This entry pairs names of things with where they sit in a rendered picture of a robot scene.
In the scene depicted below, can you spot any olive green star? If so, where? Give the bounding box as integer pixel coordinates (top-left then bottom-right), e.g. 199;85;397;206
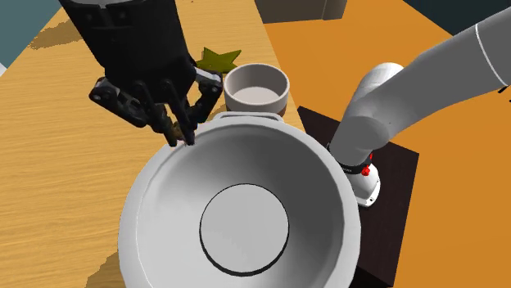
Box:
194;47;243;75

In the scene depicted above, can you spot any grey box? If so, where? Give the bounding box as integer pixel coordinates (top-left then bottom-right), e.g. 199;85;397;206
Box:
254;0;349;25

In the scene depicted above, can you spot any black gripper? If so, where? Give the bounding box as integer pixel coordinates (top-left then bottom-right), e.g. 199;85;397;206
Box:
58;0;224;148

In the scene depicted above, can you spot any large white pot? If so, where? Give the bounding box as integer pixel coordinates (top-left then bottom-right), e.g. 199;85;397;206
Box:
117;110;363;288

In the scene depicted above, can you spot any dark robot stand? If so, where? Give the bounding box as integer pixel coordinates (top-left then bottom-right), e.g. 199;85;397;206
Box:
296;105;420;288

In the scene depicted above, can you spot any white cup with brown base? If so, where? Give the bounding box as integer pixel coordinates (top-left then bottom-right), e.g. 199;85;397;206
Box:
222;62;291;118

